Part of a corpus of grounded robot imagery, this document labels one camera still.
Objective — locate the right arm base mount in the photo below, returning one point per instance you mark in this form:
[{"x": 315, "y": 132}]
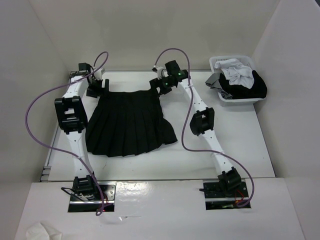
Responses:
[{"x": 215, "y": 199}]

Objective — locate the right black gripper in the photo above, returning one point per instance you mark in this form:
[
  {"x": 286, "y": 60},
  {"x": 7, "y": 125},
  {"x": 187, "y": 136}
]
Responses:
[{"x": 154, "y": 84}]

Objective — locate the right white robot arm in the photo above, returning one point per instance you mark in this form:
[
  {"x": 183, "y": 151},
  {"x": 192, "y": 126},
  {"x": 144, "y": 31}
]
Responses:
[{"x": 201, "y": 124}]

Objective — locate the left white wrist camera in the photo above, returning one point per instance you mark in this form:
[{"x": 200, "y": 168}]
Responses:
[{"x": 96, "y": 74}]

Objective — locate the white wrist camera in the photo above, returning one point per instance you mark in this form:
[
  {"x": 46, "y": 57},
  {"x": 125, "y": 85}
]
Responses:
[
  {"x": 96, "y": 74},
  {"x": 160, "y": 71}
]

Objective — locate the grey garment in basket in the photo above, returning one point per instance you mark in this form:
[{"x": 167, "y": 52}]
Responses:
[{"x": 213, "y": 83}]

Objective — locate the white garment in basket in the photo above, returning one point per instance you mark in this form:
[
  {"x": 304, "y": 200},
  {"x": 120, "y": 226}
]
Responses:
[{"x": 236, "y": 73}]

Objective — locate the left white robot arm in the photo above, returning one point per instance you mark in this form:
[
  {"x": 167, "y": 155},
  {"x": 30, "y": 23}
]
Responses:
[{"x": 73, "y": 121}]

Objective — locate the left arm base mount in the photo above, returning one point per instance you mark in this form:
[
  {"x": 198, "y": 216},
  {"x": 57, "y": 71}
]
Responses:
[{"x": 79, "y": 203}]

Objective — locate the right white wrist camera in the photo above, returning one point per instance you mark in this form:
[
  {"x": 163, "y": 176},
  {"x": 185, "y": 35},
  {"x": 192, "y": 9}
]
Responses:
[{"x": 160, "y": 71}]

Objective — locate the crumpled white tissue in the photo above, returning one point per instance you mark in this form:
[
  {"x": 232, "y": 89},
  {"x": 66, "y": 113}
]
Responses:
[{"x": 40, "y": 231}]

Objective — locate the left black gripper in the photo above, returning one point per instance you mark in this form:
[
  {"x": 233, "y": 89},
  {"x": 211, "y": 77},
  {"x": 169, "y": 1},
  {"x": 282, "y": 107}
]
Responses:
[{"x": 100, "y": 90}]

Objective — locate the white plastic laundry basket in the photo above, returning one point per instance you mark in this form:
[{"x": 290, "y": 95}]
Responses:
[{"x": 245, "y": 60}]

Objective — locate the black pleated skirt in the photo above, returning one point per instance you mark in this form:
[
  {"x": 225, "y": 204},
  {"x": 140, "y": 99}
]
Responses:
[{"x": 128, "y": 123}]

